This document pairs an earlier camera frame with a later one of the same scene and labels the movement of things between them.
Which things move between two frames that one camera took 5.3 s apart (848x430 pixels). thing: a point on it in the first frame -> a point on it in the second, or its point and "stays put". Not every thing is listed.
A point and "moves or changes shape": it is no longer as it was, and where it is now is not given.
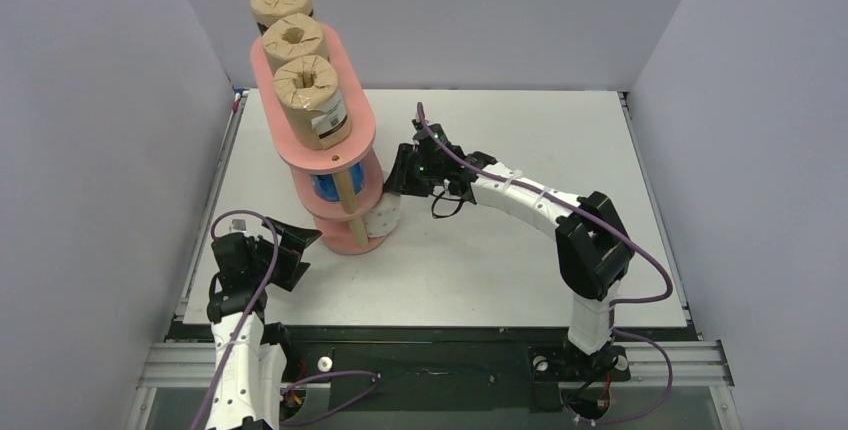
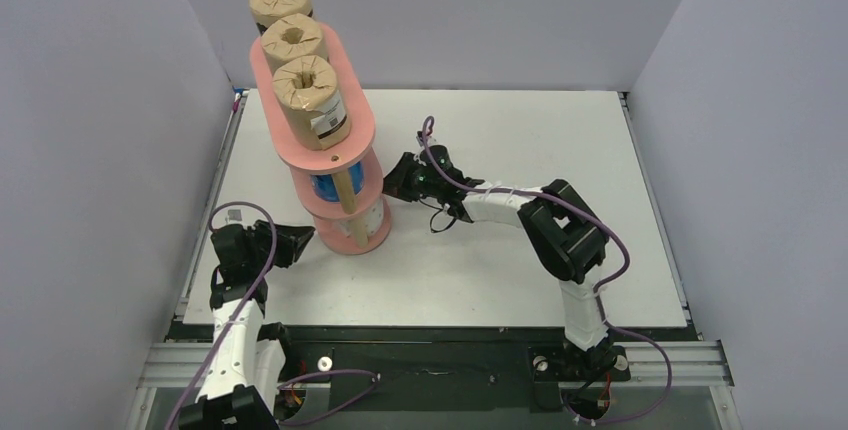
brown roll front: [293, 35] stays put
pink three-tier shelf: [337, 184] stays put
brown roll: [310, 93] -> [282, 42]
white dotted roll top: [384, 217] moves or changes shape
